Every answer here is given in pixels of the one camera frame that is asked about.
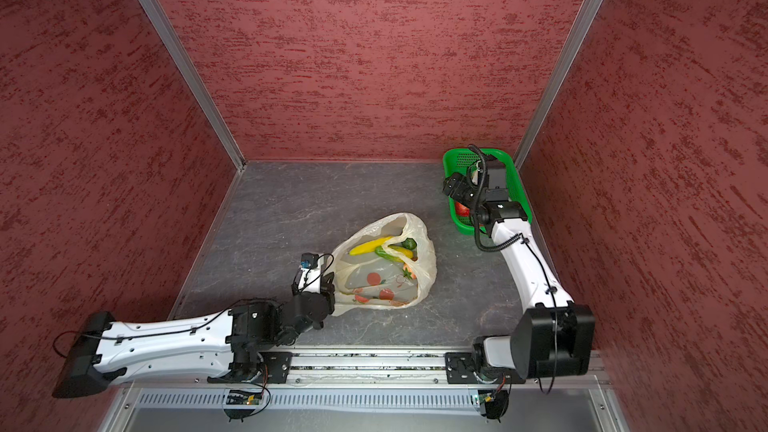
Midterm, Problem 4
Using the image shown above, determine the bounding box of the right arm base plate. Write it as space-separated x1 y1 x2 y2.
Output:
444 352 500 385

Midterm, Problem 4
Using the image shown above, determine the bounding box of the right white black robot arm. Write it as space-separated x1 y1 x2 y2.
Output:
443 172 596 383

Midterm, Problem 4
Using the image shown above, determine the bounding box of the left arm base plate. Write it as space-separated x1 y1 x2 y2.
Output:
206 352 293 386

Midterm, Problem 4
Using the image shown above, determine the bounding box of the aluminium corner post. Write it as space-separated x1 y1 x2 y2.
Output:
513 0 604 170
138 0 247 173

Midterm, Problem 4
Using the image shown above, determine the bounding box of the right aluminium corner post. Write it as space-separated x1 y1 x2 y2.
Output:
513 0 604 170

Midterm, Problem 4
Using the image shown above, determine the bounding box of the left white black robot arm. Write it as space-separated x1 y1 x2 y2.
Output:
52 269 335 399

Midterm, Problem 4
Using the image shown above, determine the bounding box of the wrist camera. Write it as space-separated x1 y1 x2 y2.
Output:
298 253 322 272
477 154 510 202

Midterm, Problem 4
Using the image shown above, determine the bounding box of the red apple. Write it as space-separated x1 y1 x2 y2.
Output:
454 202 471 219

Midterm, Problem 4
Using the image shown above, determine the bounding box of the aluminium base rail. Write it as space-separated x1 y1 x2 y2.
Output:
125 344 601 388

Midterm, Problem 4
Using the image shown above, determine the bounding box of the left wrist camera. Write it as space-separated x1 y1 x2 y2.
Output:
298 253 322 272

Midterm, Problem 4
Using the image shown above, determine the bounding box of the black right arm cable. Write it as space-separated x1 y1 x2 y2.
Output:
466 143 524 253

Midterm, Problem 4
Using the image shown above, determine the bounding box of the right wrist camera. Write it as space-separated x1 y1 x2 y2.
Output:
477 154 510 202

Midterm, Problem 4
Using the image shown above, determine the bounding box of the green lime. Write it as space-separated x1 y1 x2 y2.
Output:
401 238 417 251

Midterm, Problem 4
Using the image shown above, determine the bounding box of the left aluminium corner post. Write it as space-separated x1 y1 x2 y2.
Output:
138 0 247 173

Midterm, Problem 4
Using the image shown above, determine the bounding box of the red strawberry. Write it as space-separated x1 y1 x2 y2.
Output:
403 264 416 280

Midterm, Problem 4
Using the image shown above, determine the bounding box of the yellow green mango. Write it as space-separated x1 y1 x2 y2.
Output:
374 246 416 263

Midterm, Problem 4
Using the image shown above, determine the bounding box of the yellow banana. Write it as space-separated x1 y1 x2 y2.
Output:
348 236 394 256

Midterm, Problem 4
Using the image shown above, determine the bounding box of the printed translucent plastic bag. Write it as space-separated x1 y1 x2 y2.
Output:
331 212 437 317

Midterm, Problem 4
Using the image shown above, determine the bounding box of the green plastic basket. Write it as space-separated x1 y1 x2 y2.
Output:
442 148 531 235

